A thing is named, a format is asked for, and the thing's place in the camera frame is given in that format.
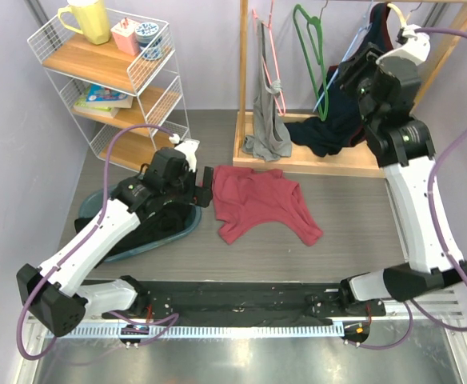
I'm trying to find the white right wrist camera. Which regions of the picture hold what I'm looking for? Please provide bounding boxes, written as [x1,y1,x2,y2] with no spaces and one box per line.
[376,24,430,66]

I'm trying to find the slotted aluminium cable rail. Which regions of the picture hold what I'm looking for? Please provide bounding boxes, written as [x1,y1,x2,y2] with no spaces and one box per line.
[63,322,345,339]

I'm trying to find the teal plastic laundry basin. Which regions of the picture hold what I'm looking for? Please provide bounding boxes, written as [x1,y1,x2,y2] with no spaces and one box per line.
[74,189,202,264]

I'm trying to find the light blue hanger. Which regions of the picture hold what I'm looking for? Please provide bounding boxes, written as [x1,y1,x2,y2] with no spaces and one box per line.
[313,6,371,112]

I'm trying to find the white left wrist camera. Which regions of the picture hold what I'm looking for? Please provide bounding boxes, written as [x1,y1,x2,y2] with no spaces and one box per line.
[169,134,200,173]

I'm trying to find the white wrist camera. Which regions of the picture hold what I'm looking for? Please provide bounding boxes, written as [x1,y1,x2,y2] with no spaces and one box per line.
[376,24,430,66]
[169,134,200,173]

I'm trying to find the blue cover book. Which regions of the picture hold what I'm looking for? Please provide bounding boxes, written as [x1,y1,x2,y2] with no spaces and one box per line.
[86,84,133,109]

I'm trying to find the navy tank top red trim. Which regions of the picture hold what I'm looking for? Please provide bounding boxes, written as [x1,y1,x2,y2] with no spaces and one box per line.
[285,3,393,158]

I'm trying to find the grey tank top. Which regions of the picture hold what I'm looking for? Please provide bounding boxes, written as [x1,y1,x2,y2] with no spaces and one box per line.
[241,21,292,162]

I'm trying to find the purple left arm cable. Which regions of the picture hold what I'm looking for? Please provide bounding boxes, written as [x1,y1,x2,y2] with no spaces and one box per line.
[16,123,181,360]

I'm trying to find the pink small box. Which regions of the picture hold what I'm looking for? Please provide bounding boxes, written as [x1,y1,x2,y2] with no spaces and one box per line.
[110,18,140,56]

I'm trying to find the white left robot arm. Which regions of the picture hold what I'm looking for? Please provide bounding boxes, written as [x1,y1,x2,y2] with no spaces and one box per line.
[16,139,214,337]

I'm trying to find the yellow mug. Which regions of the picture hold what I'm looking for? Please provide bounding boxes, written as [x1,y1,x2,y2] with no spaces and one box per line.
[57,0,111,45]

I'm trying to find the cream white hanger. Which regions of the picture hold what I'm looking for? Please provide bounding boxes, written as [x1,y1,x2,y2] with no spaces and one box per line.
[386,2,409,30]

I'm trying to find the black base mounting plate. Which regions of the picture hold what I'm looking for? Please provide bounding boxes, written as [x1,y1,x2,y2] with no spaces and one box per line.
[119,281,386,327]

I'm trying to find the green hanger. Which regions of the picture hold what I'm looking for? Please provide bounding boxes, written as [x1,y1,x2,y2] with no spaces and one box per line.
[292,4,329,122]

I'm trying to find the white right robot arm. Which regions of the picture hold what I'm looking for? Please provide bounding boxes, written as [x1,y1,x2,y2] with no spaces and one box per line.
[337,43,461,316]

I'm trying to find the green cover book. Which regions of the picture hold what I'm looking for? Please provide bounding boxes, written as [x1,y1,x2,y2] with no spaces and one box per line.
[73,94,119,118]

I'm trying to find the blue white patterned cup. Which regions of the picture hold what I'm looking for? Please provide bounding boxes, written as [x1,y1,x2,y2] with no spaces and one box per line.
[134,22,162,61]

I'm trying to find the white wire wooden shelf rack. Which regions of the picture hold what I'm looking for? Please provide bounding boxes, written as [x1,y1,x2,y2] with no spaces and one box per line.
[27,9,191,170]

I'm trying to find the pink hanger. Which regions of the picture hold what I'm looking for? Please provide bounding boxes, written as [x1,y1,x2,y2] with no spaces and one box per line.
[252,0,287,117]

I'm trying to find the wooden clothes rack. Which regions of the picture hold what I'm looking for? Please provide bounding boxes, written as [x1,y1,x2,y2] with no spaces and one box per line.
[233,1,467,178]

